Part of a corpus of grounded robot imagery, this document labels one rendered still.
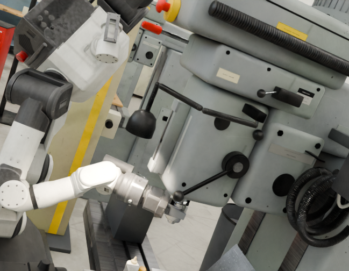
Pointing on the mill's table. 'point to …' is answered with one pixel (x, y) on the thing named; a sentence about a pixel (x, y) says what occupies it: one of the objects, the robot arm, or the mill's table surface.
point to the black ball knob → (258, 135)
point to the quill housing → (209, 143)
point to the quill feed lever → (228, 168)
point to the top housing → (292, 66)
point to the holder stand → (128, 220)
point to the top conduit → (280, 38)
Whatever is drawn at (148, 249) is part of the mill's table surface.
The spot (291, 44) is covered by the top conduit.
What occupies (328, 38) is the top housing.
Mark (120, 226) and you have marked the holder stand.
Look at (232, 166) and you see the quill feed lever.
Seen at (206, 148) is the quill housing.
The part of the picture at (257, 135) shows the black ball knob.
